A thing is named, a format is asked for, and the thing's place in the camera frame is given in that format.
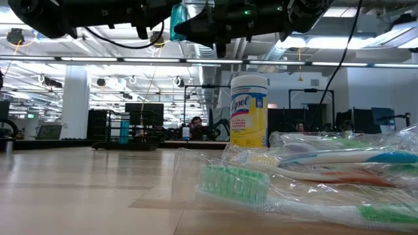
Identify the white square column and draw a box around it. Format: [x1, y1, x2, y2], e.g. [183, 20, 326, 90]
[60, 65, 91, 140]

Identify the dark monitor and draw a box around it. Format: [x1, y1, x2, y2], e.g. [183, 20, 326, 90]
[335, 108, 373, 134]

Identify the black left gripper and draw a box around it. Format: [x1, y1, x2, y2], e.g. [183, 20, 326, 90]
[104, 0, 182, 40]

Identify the yellow Lysol wipes canister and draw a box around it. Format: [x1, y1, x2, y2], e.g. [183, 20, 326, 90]
[229, 74, 268, 149]

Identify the blue-grey monitor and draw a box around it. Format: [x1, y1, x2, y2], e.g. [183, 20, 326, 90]
[371, 107, 396, 127]

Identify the long ceiling light strip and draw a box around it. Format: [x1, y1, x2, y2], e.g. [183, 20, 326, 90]
[0, 55, 418, 69]

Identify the black wire caddy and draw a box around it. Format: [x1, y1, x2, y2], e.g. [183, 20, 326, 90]
[91, 109, 159, 151]

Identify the black boom stand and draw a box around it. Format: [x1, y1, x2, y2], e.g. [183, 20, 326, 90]
[378, 112, 413, 133]

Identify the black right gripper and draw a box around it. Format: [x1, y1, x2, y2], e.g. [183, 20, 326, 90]
[174, 0, 291, 59]

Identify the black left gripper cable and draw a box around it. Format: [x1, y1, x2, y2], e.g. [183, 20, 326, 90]
[83, 21, 166, 51]

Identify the black monitor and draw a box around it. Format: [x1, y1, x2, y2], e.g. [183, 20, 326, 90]
[125, 102, 165, 127]

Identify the black ceiling-hung device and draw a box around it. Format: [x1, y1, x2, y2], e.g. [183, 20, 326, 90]
[6, 28, 25, 46]
[150, 31, 166, 48]

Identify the black cabinet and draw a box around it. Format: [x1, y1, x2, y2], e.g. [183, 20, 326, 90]
[87, 109, 108, 141]

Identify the purple toothbrush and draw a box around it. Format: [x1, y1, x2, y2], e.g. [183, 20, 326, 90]
[282, 142, 314, 153]

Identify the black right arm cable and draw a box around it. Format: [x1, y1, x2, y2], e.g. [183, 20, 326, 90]
[308, 0, 364, 130]

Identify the teal mouthwash bottle white cap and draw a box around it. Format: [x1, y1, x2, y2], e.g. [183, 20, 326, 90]
[119, 112, 131, 144]
[169, 3, 189, 42]

